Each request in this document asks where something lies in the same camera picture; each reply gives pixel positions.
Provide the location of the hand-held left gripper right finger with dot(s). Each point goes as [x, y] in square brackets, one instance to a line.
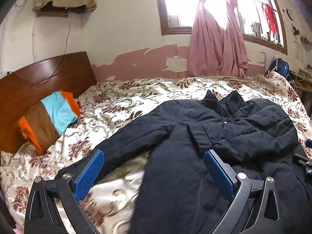
[217, 173]

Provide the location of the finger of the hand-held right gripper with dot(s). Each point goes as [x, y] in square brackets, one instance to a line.
[309, 143]
[303, 160]

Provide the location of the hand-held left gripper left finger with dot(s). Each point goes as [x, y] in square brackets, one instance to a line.
[89, 175]

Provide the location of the black padded jacket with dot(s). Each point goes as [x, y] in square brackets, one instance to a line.
[182, 151]

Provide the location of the red hanging clothes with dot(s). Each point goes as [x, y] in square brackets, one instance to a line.
[270, 17]

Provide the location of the cluttered wooden desk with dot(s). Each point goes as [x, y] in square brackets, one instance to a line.
[303, 82]

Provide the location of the orange brown cyan striped pillow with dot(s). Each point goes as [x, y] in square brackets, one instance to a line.
[43, 124]

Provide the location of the floral bedspread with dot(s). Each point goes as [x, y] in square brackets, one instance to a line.
[117, 102]

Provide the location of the blue backpack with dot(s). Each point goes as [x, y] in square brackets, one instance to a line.
[282, 67]

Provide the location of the wooden headboard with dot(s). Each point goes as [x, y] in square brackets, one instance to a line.
[36, 78]

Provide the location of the pink curtain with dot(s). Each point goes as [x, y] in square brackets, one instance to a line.
[209, 41]

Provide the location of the wooden framed window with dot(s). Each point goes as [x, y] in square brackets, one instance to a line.
[175, 0]

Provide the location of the dark wall hook object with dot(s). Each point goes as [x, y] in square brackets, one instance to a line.
[296, 30]

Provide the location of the round wall clock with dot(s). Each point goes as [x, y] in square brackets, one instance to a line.
[290, 14]

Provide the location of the wooden wall shelf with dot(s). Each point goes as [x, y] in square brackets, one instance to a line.
[52, 14]

